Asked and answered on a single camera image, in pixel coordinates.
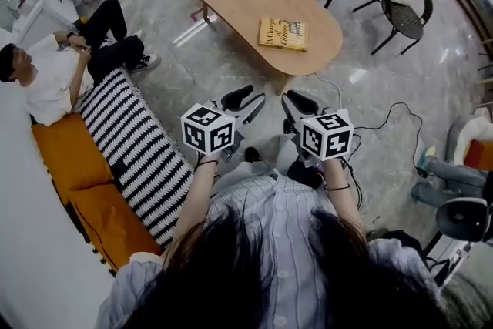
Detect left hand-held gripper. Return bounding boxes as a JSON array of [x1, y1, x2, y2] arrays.
[[180, 84, 267, 163]]

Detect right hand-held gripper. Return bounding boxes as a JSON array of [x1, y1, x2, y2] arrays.
[[280, 89, 355, 170]]

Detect yellow book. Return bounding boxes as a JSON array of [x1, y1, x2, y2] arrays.
[[257, 16, 310, 53]]

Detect person's right forearm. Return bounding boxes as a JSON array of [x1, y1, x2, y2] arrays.
[[323, 157, 367, 240]]

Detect person's left forearm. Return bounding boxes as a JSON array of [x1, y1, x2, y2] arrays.
[[165, 156, 221, 263]]

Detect wooden coffee table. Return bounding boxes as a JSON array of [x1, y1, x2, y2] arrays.
[[191, 0, 344, 96]]

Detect light jeans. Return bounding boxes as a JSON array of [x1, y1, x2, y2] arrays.
[[230, 134, 302, 182]]

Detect person's black shoe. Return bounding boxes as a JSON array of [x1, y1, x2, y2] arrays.
[[244, 146, 263, 164]]

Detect black waist pouch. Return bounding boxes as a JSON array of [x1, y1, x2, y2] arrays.
[[287, 161, 325, 190]]

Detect black round-back chair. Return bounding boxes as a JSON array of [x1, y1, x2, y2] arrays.
[[353, 0, 434, 56]]

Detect orange cushion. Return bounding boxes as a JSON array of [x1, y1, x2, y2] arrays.
[[30, 113, 115, 205], [69, 183, 163, 271]]

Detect white rounded floor device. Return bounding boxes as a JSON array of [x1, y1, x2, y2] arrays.
[[434, 196, 493, 243]]

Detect white sink cabinet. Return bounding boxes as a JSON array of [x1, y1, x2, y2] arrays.
[[11, 0, 80, 47]]

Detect striped sofa with orange frame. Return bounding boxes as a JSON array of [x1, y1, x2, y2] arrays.
[[45, 67, 194, 277]]

